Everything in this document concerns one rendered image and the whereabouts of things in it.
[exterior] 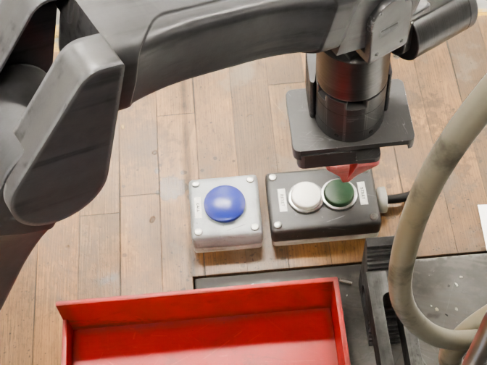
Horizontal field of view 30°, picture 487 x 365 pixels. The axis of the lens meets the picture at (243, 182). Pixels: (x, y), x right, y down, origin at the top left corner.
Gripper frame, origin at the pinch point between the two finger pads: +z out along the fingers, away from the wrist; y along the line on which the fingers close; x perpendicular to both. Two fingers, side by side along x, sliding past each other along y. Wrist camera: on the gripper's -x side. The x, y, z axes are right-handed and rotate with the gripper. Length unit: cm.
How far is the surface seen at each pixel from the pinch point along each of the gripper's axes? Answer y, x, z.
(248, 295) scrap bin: 10.1, 10.6, 2.0
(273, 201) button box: 6.9, 0.2, 3.9
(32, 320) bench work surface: 30.6, 9.0, 6.3
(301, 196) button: 4.2, 0.4, 3.2
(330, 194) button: 1.3, 0.4, 3.2
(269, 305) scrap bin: 8.3, 10.6, 4.8
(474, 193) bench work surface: -13.3, -0.5, 7.3
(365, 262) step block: -0.5, 9.4, 0.3
